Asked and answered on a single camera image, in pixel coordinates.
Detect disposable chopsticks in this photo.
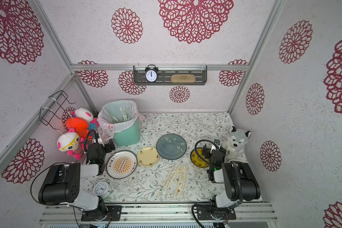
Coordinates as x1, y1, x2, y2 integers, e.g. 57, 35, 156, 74
173, 167, 183, 200
180, 166, 188, 199
158, 166, 174, 195
164, 165, 181, 194

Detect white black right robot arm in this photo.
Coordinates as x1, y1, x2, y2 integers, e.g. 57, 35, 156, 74
191, 140, 261, 225

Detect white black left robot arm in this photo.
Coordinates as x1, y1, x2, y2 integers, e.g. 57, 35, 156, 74
32, 130, 118, 221

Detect yellow black patterned plate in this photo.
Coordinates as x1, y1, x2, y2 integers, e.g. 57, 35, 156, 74
190, 147, 209, 168

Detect grey husky plush toy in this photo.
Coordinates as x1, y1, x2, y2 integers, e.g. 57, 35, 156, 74
221, 126, 251, 162

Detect white plush with yellow glasses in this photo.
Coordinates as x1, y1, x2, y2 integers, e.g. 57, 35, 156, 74
57, 128, 85, 160

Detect white orange patterned plate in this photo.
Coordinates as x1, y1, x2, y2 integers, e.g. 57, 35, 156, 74
106, 150, 137, 179

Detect red plush toy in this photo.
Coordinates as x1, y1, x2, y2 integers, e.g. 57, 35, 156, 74
65, 117, 89, 140

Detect white alarm clock on table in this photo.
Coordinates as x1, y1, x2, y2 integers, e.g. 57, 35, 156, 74
93, 180, 113, 198

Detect green trash bin with bag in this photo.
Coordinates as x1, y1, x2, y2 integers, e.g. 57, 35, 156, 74
97, 100, 145, 147

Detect dark green glass plate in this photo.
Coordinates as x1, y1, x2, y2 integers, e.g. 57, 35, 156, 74
156, 134, 187, 160

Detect small pale yellow plate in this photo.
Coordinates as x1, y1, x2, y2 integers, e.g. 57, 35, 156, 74
137, 146, 160, 167

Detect wooden brush on shelf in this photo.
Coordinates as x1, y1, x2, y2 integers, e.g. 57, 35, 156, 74
170, 74, 196, 83

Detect black alarm clock on shelf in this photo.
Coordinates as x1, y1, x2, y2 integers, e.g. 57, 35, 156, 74
145, 64, 159, 83

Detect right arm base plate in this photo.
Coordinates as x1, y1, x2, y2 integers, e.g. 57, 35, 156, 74
192, 204, 237, 221

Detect black wire wall basket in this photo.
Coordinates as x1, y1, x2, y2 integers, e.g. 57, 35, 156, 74
38, 90, 75, 130

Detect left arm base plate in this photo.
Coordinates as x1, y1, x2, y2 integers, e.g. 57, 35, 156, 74
81, 205, 123, 221

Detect grey wall shelf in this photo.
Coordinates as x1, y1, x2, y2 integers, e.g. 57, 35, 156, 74
133, 66, 208, 86

